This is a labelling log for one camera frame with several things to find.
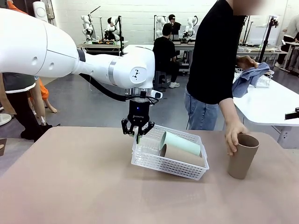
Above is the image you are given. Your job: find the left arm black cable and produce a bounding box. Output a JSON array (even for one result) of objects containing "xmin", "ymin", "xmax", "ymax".
[{"xmin": 79, "ymin": 73, "xmax": 134, "ymax": 102}]

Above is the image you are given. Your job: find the person's left hand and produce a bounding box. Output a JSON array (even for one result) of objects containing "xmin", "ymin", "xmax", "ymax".
[{"xmin": 235, "ymin": 55, "xmax": 259, "ymax": 70}]

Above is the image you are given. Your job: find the person in black top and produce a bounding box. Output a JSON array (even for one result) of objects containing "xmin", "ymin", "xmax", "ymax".
[{"xmin": 184, "ymin": 0, "xmax": 253, "ymax": 131}]

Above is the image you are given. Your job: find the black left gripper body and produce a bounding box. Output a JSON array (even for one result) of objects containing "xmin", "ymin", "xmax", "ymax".
[{"xmin": 127, "ymin": 98, "xmax": 151, "ymax": 125}]

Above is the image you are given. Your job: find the white box enclosure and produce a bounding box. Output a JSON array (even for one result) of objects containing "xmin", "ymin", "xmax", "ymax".
[{"xmin": 247, "ymin": 24, "xmax": 280, "ymax": 47}]

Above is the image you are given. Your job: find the seated person in black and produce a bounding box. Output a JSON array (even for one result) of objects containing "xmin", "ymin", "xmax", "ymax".
[{"xmin": 152, "ymin": 23, "xmax": 181, "ymax": 89}]

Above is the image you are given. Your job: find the blue cloth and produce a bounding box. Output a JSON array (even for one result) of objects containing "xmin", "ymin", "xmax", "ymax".
[{"xmin": 232, "ymin": 62, "xmax": 271, "ymax": 98}]

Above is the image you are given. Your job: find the grey plastic stool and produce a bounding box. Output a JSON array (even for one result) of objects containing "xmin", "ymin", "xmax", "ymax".
[{"xmin": 154, "ymin": 70, "xmax": 168, "ymax": 91}]

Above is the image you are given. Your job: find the white background desk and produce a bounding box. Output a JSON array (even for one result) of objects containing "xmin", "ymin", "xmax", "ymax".
[{"xmin": 174, "ymin": 41, "xmax": 196, "ymax": 70}]

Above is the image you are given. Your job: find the white perforated plastic basket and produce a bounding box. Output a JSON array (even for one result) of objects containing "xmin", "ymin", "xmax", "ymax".
[{"xmin": 130, "ymin": 124, "xmax": 210, "ymax": 182}]

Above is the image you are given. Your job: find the black tripod stand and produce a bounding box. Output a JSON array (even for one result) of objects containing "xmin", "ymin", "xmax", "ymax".
[{"xmin": 258, "ymin": 15, "xmax": 280, "ymax": 64}]

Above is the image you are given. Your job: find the white side table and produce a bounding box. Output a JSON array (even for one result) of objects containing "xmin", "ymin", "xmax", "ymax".
[{"xmin": 230, "ymin": 77, "xmax": 299, "ymax": 150}]

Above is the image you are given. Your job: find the background person in dark top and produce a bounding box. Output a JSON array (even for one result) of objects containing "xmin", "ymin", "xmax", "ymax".
[{"xmin": 168, "ymin": 14, "xmax": 182, "ymax": 35}]

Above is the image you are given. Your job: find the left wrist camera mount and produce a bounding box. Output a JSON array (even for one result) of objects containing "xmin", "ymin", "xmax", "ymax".
[{"xmin": 139, "ymin": 90, "xmax": 164, "ymax": 100}]

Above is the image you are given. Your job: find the desk with black panel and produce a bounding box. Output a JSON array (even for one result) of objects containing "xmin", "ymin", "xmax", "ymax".
[{"xmin": 76, "ymin": 41, "xmax": 129, "ymax": 57}]

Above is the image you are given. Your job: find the brown paper cup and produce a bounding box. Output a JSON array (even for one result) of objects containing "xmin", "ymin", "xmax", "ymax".
[
  {"xmin": 159, "ymin": 144, "xmax": 206, "ymax": 168},
  {"xmin": 228, "ymin": 133, "xmax": 260, "ymax": 180}
]

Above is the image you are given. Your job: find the person in light top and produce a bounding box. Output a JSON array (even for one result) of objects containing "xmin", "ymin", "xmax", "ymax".
[{"xmin": 281, "ymin": 15, "xmax": 299, "ymax": 70}]

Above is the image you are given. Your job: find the white round stand base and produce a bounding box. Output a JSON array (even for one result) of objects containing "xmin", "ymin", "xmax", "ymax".
[{"xmin": 0, "ymin": 113, "xmax": 12, "ymax": 126}]

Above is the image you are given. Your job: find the pale green cup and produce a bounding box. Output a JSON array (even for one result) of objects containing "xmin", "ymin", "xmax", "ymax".
[{"xmin": 159, "ymin": 131, "xmax": 201, "ymax": 156}]

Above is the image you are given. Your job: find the white wire dish rack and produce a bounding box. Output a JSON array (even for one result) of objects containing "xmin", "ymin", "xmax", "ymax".
[{"xmin": 233, "ymin": 66, "xmax": 275, "ymax": 88}]

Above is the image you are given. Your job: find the person's right forearm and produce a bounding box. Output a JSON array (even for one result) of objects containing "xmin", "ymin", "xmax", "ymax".
[{"xmin": 218, "ymin": 97, "xmax": 242, "ymax": 126}]

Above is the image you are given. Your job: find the figure in green puffer jacket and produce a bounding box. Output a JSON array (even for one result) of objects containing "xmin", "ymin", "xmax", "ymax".
[{"xmin": 2, "ymin": 72, "xmax": 53, "ymax": 142}]

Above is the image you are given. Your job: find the person's right hand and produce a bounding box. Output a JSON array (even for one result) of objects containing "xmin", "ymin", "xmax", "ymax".
[{"xmin": 224, "ymin": 121, "xmax": 249, "ymax": 156}]

